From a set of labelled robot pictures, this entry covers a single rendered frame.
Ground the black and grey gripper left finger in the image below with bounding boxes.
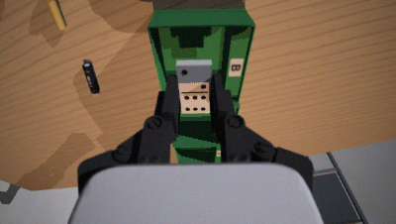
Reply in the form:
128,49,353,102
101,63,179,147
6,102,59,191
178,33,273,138
77,74,181,195

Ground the black battery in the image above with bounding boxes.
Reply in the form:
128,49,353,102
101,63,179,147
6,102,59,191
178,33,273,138
82,63,100,95

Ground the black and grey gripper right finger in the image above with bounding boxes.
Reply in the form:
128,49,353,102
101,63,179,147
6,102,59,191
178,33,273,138
210,73,313,193

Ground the dark grey and tan domino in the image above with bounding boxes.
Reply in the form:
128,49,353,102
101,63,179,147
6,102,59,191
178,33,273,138
176,59,212,114

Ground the green open bin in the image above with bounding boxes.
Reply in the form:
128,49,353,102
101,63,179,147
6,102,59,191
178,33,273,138
148,9,255,164

